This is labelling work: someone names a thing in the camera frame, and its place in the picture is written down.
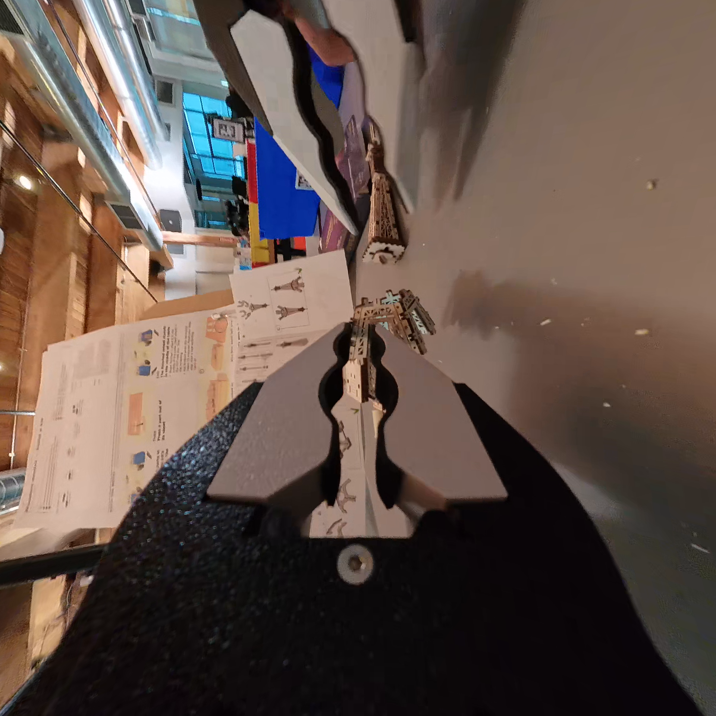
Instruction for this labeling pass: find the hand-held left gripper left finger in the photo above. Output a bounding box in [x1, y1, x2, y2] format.
[206, 322, 352, 537]

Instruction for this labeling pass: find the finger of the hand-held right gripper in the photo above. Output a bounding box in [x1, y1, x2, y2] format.
[327, 0, 427, 216]
[229, 10, 361, 237]

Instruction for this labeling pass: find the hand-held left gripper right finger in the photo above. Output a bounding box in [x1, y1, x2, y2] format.
[372, 324, 509, 533]

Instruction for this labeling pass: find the wooden tower base model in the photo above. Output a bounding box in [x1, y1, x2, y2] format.
[344, 299, 392, 405]

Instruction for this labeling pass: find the grey desk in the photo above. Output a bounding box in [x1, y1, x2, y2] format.
[352, 0, 716, 716]

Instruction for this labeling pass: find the person's right hand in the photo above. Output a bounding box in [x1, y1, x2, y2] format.
[291, 10, 360, 66]

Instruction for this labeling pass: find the purple box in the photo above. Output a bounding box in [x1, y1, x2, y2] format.
[318, 114, 374, 258]

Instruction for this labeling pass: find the glass window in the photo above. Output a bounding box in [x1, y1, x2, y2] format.
[182, 91, 248, 231]

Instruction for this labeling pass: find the blue yellow red panel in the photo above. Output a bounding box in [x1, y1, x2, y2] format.
[246, 53, 346, 266]

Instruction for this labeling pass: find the wooden tower top model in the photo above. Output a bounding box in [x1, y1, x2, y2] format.
[361, 120, 407, 265]

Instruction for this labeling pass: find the wooden tower middle section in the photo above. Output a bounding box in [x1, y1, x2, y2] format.
[377, 288, 437, 356]

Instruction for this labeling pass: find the tower assembly booklet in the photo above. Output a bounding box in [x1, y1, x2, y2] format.
[229, 250, 410, 539]

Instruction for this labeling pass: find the printed instruction sheet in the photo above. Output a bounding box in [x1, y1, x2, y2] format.
[14, 310, 241, 531]

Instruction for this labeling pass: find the air vent grille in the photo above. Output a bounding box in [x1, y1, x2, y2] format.
[107, 200, 149, 232]

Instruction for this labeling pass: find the black pole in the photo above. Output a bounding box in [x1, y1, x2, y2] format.
[0, 544, 105, 587]

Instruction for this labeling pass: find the wide spiral metal duct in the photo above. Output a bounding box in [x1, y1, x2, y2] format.
[72, 0, 167, 170]

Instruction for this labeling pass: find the thin spiral metal duct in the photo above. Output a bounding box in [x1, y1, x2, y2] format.
[0, 469, 26, 514]

